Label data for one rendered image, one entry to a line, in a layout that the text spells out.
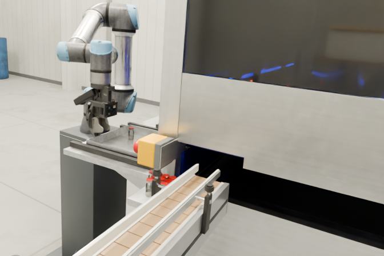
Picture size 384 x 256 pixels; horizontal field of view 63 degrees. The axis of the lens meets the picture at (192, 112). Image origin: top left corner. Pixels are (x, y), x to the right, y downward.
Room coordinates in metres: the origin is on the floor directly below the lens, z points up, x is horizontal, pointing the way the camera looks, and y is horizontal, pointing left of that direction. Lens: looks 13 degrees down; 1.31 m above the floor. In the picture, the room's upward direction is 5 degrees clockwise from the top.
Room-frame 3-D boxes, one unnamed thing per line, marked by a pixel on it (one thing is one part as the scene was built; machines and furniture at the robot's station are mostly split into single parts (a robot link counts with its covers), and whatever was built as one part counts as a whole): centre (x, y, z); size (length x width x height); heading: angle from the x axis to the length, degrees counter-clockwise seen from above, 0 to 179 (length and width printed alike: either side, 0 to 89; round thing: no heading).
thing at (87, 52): (1.22, 0.36, 1.21); 0.11 x 0.11 x 0.08; 4
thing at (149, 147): (0.81, 0.09, 1.00); 0.08 x 0.07 x 0.07; 65
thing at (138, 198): (0.78, 0.06, 0.87); 0.14 x 0.13 x 0.02; 65
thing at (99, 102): (1.12, 0.33, 1.05); 0.09 x 0.08 x 0.12; 65
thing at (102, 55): (1.13, 0.34, 1.21); 0.09 x 0.08 x 0.11; 4
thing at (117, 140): (1.12, 0.16, 0.90); 0.34 x 0.26 x 0.04; 65
